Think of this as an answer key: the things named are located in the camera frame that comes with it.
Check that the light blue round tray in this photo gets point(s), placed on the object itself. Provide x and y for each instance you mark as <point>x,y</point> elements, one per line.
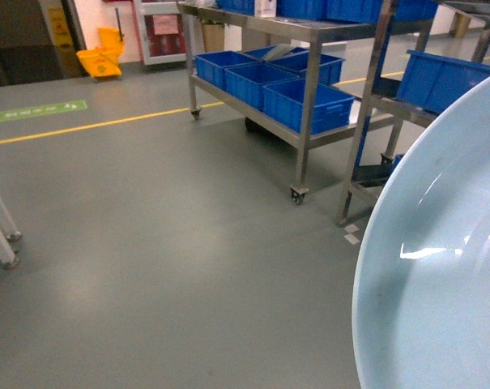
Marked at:
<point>421,294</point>

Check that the blue bin middle on shelf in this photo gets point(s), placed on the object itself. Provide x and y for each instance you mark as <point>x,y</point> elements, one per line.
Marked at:
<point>246,83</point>

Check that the stainless steel rolling shelf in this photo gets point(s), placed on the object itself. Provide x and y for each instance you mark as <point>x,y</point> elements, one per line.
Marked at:
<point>315,34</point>

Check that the blue bin on right shelf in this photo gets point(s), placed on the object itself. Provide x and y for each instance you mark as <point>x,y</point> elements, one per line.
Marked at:
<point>433,82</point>

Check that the blue bins on top shelf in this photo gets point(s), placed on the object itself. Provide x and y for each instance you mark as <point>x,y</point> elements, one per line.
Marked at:
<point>356,11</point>

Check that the blue bin rear left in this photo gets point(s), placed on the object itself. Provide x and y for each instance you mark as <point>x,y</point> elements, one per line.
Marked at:
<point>211,67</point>

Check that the red framed cabinet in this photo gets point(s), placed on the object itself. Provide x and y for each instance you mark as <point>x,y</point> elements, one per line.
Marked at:
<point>160,32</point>

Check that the yellow mop bucket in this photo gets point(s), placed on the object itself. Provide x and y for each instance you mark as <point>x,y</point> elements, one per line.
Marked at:
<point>103,61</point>

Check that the yellow caution sign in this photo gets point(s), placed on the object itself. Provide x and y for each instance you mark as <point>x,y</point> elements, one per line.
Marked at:
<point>59,27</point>

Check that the white rack legs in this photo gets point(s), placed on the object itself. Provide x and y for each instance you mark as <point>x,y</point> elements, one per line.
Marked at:
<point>1,231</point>

